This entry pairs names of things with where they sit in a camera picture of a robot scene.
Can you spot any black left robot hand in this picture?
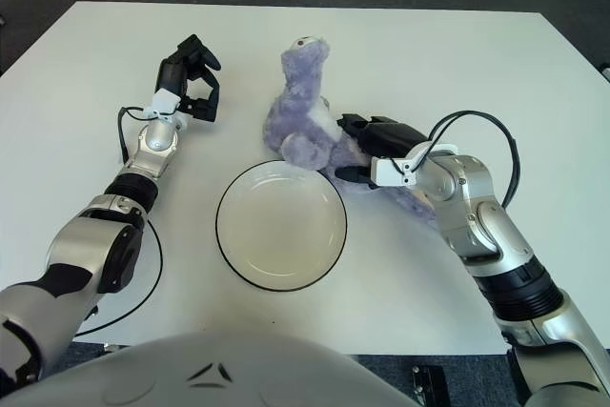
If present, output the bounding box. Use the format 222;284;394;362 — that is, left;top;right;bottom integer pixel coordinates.
154;33;223;122

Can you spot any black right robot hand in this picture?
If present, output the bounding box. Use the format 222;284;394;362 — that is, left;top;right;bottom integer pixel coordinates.
335;112;430;189

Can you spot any purple plush bunny doll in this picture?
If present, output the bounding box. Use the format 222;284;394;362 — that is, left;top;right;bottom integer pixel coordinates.
263;34;437;225

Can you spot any white plate with black rim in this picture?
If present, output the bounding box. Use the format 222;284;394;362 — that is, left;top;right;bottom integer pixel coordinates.
214;159;348;292

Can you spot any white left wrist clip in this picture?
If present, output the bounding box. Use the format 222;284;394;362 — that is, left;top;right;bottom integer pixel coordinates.
142;89;185;120

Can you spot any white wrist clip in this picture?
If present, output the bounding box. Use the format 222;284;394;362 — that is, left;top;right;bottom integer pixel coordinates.
142;89;185;120
369;142;461;188

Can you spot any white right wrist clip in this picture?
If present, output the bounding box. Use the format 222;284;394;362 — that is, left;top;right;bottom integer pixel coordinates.
369;142;461;188

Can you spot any grey robot torso shell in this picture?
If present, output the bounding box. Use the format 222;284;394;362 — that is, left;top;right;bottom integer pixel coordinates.
13;330;430;407

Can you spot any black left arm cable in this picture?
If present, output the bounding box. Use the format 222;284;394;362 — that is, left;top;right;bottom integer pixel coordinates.
73;106;166;336

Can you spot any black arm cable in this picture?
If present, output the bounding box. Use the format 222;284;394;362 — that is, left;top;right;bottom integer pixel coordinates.
73;106;166;336
426;110;521;211

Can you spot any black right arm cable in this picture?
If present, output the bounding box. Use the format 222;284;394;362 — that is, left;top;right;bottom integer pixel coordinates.
426;110;521;211

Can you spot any black metal bracket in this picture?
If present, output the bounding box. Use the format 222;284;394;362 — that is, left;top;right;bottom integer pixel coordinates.
412;362;452;407

